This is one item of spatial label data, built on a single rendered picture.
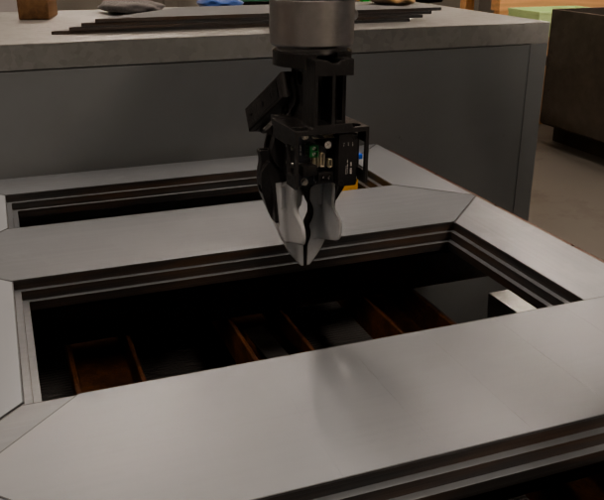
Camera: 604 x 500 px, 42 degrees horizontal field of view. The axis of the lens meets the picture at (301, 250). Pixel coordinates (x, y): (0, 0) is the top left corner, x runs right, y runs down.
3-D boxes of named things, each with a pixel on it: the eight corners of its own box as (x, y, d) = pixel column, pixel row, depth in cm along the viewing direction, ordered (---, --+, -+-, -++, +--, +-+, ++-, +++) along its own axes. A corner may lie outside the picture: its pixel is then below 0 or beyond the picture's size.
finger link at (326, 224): (321, 281, 75) (323, 187, 72) (300, 260, 80) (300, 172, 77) (351, 277, 76) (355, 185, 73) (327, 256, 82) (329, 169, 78)
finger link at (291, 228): (292, 286, 74) (292, 191, 71) (270, 264, 79) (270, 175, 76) (321, 281, 75) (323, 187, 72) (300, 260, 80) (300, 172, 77)
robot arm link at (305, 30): (257, -4, 71) (340, -5, 74) (258, 49, 73) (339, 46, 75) (287, 1, 64) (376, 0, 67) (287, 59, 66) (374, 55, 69)
